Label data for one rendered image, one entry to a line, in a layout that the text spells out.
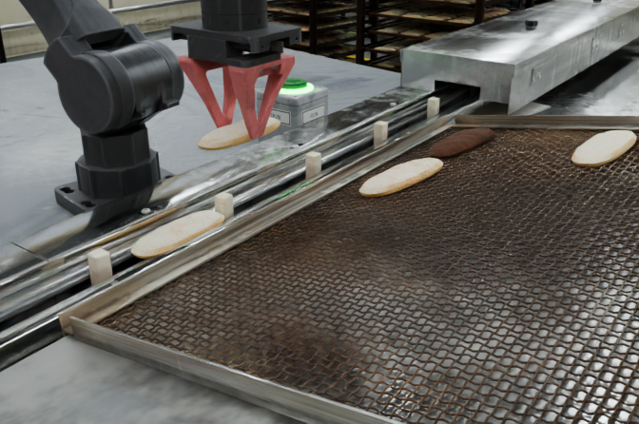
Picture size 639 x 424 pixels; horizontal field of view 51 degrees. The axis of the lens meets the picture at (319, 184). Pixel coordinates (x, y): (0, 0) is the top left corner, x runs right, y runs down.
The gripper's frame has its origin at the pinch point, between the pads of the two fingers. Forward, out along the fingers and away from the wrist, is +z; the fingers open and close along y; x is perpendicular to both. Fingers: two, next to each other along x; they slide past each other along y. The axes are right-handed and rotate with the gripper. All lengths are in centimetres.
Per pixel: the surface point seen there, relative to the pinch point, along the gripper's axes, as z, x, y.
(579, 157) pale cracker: 0.6, 11.7, 27.6
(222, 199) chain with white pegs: 6.3, -3.2, 0.3
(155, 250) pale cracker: 7.6, -12.0, 1.1
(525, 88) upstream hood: 6, 51, 8
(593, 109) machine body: 12, 66, 15
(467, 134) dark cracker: 2.4, 16.8, 15.2
